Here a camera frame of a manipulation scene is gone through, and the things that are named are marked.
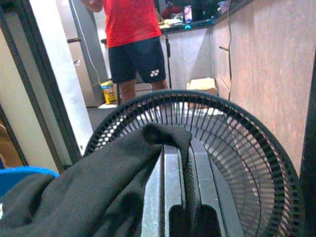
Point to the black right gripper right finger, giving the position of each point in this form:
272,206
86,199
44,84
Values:
209,192

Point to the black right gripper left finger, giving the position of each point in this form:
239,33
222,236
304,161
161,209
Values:
160,192

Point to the black garment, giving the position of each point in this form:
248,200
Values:
86,187

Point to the black fan guard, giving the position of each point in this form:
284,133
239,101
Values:
247,153

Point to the cardboard box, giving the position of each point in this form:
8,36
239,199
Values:
201,85

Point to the yellow bag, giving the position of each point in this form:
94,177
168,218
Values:
109,91

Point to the wooden cabinet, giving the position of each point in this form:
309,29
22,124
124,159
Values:
261,66

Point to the blue plastic basin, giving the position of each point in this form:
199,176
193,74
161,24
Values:
17,176

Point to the person in red shirt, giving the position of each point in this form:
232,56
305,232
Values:
133,42

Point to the black countertop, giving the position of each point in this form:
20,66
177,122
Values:
195,22

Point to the pink cup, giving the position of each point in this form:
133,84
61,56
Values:
188,12

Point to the dark door frame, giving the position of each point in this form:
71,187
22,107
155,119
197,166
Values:
37,86

